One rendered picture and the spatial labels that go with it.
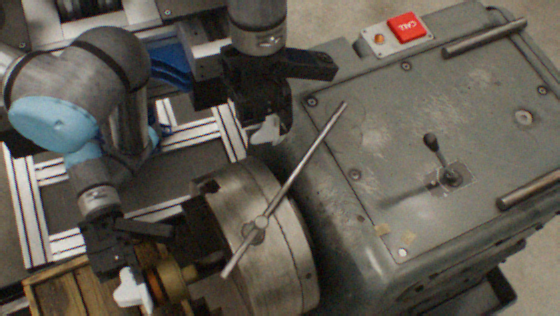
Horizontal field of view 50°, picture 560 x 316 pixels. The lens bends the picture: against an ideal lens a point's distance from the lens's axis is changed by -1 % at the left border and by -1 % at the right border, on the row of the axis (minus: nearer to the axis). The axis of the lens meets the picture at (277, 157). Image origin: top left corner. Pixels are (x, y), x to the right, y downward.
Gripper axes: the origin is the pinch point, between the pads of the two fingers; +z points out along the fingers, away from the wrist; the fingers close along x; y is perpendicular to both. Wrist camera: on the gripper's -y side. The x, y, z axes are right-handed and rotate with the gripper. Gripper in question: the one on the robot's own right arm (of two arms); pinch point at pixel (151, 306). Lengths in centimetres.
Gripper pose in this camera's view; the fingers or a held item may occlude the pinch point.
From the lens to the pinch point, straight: 112.4
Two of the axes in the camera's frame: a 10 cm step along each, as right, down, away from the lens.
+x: 0.8, -4.6, -8.8
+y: -9.0, 3.5, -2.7
